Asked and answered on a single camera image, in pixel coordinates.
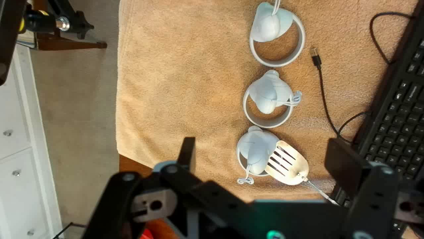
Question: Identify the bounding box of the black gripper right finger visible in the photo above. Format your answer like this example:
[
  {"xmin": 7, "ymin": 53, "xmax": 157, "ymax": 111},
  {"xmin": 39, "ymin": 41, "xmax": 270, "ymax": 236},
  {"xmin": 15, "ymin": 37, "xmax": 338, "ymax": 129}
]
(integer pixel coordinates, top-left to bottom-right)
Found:
[{"xmin": 325, "ymin": 138, "xmax": 399, "ymax": 239}]

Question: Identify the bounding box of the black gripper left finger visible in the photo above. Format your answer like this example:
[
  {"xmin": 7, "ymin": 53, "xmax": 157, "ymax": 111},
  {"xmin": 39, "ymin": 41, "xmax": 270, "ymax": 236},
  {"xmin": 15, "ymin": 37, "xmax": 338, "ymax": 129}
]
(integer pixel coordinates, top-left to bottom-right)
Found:
[{"xmin": 83, "ymin": 137, "xmax": 248, "ymax": 239}]

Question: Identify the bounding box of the fish slice orange handle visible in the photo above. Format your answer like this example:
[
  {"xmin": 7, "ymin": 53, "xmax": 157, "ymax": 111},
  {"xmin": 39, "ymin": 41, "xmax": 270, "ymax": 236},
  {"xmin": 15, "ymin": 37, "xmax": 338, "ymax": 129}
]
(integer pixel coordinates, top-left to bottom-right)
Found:
[{"xmin": 266, "ymin": 141, "xmax": 337, "ymax": 204}]

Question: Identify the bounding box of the black keyboard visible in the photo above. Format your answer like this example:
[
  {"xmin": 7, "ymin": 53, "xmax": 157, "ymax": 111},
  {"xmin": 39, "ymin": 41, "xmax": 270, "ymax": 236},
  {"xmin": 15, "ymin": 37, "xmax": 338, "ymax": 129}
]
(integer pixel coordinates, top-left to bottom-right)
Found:
[{"xmin": 336, "ymin": 6, "xmax": 424, "ymax": 239}]

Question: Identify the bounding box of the white VR controller middle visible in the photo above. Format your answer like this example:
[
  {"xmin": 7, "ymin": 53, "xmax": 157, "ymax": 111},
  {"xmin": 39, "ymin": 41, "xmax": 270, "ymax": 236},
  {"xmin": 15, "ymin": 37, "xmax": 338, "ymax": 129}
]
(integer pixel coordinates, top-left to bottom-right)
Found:
[{"xmin": 243, "ymin": 69, "xmax": 303, "ymax": 129}]

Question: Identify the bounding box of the tan towel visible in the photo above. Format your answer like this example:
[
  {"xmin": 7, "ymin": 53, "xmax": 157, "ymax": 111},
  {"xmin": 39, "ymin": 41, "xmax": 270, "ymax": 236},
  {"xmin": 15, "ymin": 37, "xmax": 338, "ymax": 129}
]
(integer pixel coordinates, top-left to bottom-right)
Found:
[{"xmin": 116, "ymin": 0, "xmax": 419, "ymax": 195}]

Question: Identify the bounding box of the white drawer cabinet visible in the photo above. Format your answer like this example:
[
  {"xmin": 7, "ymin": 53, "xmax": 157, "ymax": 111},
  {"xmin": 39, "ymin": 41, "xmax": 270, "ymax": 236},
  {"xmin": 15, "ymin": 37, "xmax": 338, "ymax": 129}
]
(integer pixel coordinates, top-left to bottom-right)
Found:
[{"xmin": 0, "ymin": 46, "xmax": 62, "ymax": 239}]

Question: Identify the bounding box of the white VR controller far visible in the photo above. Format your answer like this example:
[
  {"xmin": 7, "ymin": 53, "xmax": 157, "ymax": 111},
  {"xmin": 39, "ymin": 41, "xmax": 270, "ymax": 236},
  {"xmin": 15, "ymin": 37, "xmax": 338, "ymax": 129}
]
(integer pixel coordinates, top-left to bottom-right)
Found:
[{"xmin": 250, "ymin": 0, "xmax": 307, "ymax": 67}]

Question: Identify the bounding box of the black USB cable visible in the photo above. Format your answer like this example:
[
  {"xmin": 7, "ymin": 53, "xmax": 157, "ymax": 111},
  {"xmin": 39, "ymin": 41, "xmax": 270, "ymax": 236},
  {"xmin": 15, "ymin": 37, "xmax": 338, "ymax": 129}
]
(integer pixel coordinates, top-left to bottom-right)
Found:
[{"xmin": 309, "ymin": 10, "xmax": 417, "ymax": 138}]

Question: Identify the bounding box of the black camera tripod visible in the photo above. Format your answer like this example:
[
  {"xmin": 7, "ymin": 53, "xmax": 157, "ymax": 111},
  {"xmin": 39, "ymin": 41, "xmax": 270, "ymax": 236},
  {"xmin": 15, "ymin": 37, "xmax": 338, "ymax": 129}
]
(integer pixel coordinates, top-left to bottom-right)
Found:
[{"xmin": 19, "ymin": 0, "xmax": 108, "ymax": 50}]

